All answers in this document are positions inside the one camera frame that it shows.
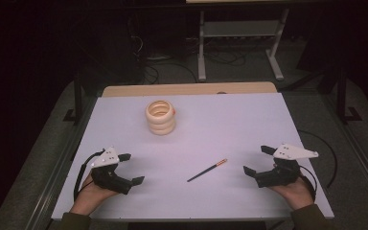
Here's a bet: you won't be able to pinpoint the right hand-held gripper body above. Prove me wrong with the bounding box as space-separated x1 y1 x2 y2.
254 143 320 189

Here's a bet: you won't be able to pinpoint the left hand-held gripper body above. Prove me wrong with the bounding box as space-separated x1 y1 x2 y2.
90 146 133 196

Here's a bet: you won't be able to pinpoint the dark chopstick with orange end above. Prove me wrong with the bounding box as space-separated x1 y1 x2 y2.
186 158 228 183

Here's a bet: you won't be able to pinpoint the cream ringed chopstick holder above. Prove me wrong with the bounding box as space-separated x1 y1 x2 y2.
145 100 177 136

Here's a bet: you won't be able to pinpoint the person's right hand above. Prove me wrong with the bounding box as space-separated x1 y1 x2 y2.
267 175 315 211

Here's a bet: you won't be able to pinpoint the person's left hand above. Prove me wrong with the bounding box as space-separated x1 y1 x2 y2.
70 173 119 217

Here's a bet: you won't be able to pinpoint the black metal stand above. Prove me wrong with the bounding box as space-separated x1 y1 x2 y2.
62 71 84 127
335 65 363 125

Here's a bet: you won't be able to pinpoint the wooden table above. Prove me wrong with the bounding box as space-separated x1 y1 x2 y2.
102 81 278 98

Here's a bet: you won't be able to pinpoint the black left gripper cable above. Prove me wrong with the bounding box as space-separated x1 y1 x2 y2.
73 149 106 202

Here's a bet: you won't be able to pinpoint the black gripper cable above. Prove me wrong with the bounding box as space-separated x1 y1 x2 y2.
73 149 106 202
298 164 318 202

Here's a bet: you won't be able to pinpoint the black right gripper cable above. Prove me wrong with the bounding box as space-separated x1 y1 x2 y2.
298 164 318 202

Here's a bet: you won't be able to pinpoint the aluminium frame rail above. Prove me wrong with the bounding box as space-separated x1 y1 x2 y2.
320 94 368 205
28 95 98 230

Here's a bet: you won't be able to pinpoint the long black curved cable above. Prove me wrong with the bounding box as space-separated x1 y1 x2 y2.
296 128 338 190

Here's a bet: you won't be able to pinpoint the black floor cables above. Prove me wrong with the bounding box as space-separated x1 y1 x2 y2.
143 60 199 85

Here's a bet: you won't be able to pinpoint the white metal desk frame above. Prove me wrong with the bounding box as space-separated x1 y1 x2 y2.
196 8 290 82

